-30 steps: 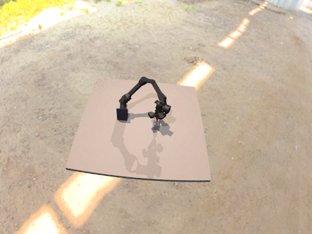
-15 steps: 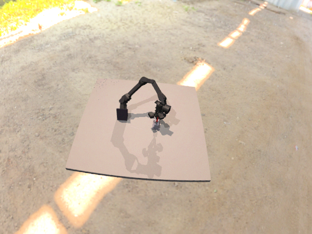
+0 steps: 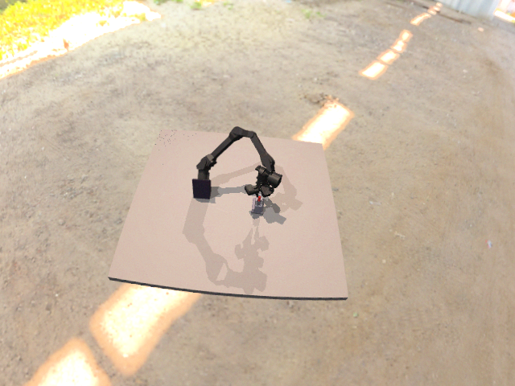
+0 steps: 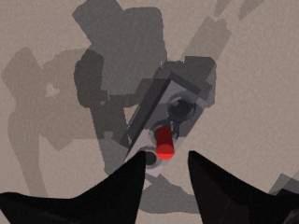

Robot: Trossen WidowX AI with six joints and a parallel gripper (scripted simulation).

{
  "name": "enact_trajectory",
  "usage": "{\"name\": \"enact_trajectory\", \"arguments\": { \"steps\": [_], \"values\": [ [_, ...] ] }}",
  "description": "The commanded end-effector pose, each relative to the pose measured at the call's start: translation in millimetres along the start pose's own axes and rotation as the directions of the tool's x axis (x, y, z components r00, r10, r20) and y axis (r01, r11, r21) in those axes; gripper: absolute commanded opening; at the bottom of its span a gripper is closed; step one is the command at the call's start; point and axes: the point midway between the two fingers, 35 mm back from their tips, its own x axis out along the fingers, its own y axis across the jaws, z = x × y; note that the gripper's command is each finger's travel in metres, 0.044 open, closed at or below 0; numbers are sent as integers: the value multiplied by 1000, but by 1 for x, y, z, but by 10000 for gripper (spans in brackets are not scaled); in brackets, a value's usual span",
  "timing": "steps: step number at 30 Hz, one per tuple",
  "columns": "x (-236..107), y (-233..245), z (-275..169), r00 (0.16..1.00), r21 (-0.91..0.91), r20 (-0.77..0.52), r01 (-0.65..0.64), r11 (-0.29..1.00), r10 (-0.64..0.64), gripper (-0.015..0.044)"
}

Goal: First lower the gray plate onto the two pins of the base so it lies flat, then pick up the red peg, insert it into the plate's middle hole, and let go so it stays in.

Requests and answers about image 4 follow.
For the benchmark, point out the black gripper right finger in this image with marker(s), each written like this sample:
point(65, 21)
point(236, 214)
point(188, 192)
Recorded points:
point(224, 199)

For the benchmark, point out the dark red peg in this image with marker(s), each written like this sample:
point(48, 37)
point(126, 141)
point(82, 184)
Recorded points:
point(164, 144)

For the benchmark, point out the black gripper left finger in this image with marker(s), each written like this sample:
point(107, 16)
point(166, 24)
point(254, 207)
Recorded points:
point(114, 201)

